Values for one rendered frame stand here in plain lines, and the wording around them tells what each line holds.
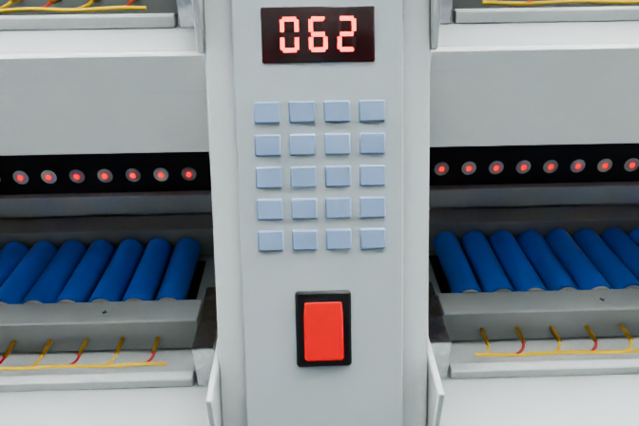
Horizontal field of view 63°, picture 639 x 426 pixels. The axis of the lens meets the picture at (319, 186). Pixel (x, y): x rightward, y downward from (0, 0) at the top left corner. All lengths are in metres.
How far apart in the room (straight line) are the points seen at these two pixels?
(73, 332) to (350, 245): 0.18
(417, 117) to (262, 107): 0.07
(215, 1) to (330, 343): 0.15
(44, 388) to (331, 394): 0.16
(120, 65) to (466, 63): 0.15
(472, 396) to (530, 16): 0.20
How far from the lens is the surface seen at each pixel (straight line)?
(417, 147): 0.23
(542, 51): 0.24
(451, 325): 0.32
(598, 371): 0.34
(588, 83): 0.26
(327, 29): 0.22
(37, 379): 0.33
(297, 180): 0.22
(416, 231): 0.23
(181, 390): 0.31
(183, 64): 0.23
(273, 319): 0.23
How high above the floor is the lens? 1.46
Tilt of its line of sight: 7 degrees down
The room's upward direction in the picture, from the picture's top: 1 degrees counter-clockwise
